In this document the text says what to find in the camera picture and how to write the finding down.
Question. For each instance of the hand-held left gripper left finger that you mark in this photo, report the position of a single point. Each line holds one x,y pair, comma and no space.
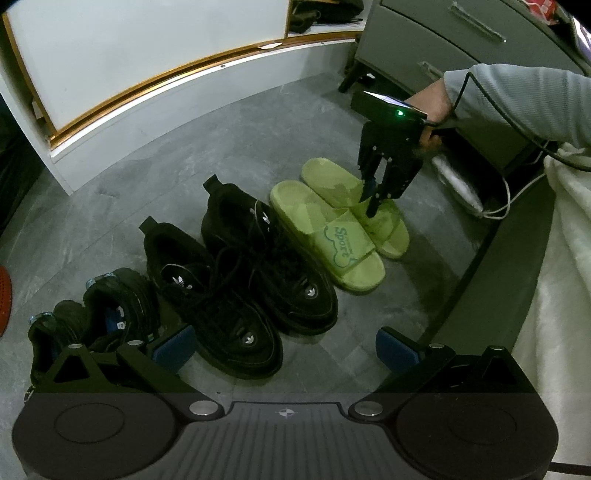
173,348

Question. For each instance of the person's right hand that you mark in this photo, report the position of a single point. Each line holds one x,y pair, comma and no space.
434,101

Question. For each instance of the green slide sandal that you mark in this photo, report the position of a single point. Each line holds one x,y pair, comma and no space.
332,180
300,217

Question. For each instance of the black mesh running shoe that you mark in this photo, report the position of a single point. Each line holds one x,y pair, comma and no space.
134,295
51,332

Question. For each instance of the white cabinet with gold trim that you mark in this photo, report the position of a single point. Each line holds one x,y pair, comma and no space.
138,46

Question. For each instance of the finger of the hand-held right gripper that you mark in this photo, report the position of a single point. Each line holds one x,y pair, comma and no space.
397,180
368,184

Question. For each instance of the red trash bin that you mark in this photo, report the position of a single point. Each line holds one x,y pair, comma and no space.
3,300

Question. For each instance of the dark bag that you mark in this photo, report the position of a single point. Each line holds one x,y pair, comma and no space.
323,11

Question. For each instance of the black lace-up sneaker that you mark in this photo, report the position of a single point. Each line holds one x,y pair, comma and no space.
207,300
277,258

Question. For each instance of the red and white box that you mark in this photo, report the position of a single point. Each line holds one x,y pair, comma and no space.
542,7

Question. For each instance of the white blanket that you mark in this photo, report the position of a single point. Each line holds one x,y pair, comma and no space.
563,277

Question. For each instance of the grey drawer cabinet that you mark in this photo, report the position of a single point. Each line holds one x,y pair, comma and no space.
415,37

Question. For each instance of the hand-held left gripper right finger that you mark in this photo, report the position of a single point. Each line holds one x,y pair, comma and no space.
392,350

